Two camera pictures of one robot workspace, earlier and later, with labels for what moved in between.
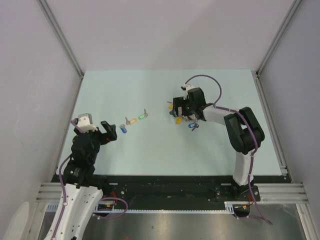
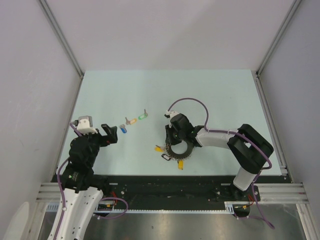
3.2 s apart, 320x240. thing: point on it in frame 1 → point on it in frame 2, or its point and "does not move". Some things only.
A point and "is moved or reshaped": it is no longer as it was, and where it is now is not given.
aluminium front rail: (282, 192) does not move
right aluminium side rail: (284, 168) does not move
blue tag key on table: (122, 127) does not move
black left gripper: (110, 129) does not move
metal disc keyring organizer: (190, 117) → (190, 148)
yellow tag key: (170, 106) → (158, 148)
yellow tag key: (179, 120) is moved or reshaped
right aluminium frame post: (288, 17) does not move
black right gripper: (180, 102) → (169, 139)
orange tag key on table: (131, 122) does not move
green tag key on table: (143, 116) does not move
